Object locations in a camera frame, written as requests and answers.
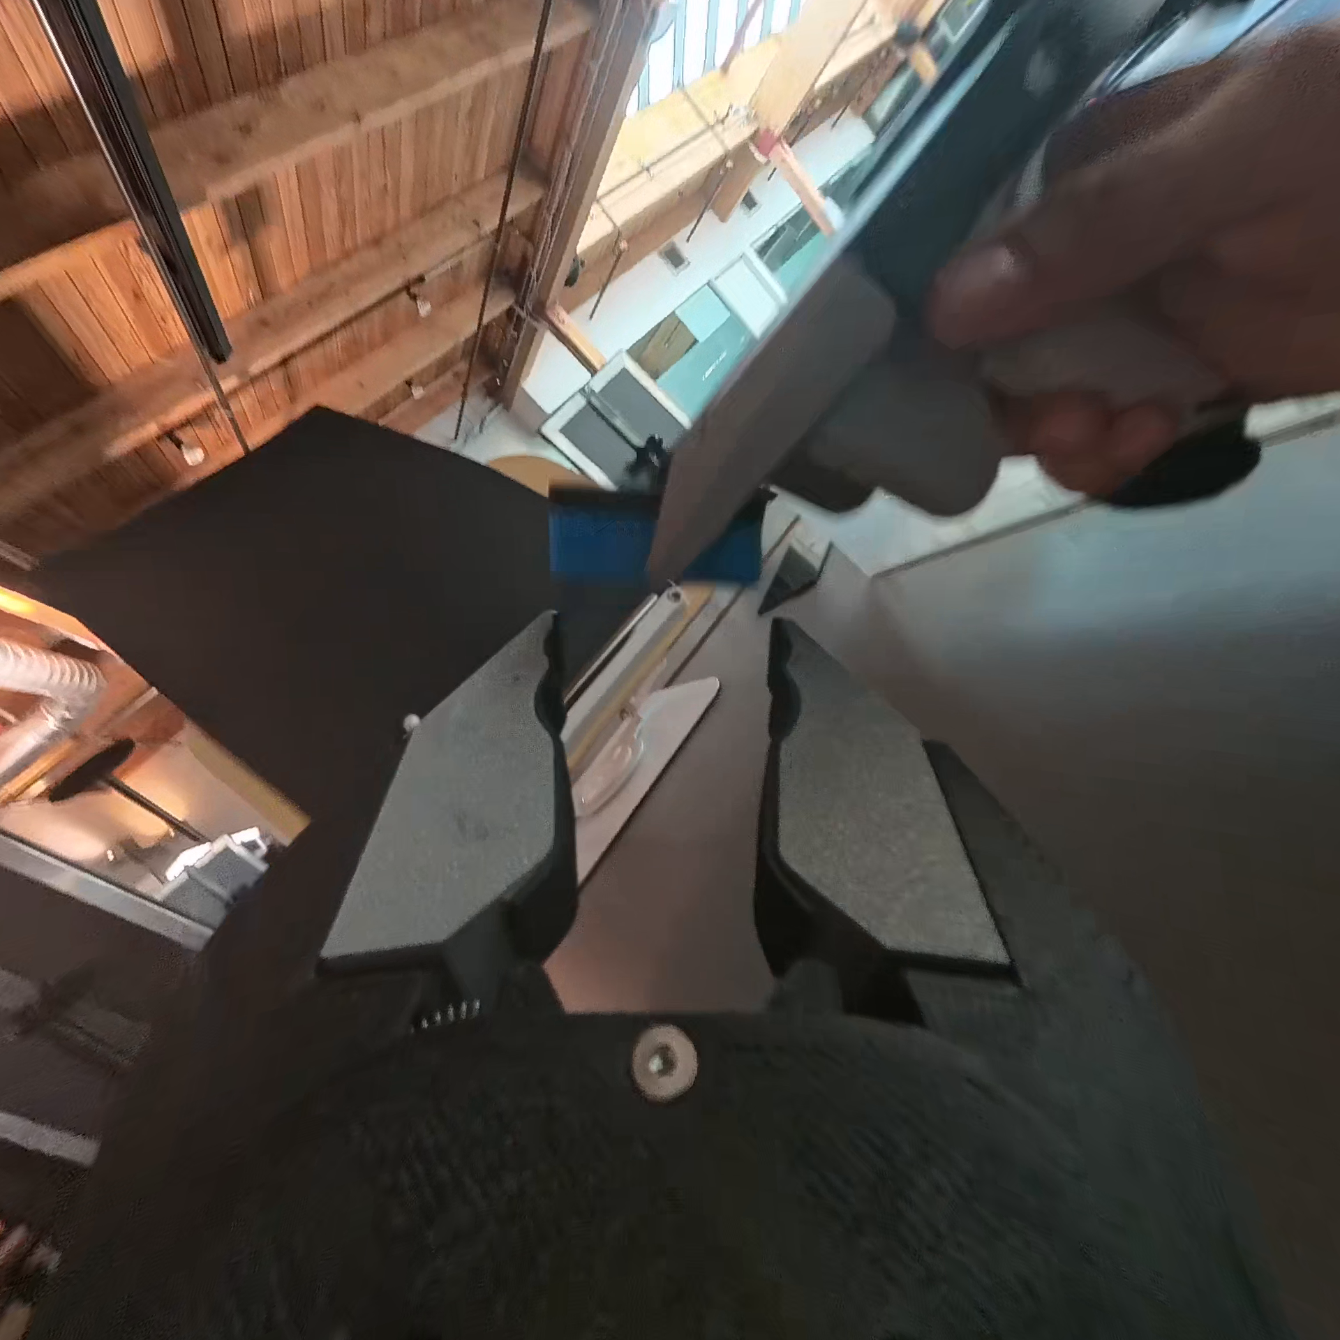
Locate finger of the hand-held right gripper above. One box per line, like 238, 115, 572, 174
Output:
642, 256, 902, 587

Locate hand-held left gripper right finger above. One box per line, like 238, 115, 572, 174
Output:
754, 615, 1015, 976

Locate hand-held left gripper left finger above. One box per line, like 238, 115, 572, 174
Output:
317, 611, 580, 976

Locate blue sponge with black side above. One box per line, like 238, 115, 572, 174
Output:
547, 483, 768, 586

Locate dark triangular object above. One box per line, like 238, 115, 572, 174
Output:
759, 537, 835, 615

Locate person's right hand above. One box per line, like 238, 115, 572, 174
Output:
928, 21, 1340, 496

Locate white framed dark panel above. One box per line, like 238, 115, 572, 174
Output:
538, 352, 692, 489

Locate black board with wooden edge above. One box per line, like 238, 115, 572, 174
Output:
32, 407, 692, 839

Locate silver ventilation duct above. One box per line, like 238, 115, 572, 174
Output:
0, 633, 108, 798

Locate black ceiling rail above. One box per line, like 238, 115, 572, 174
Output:
38, 0, 235, 363

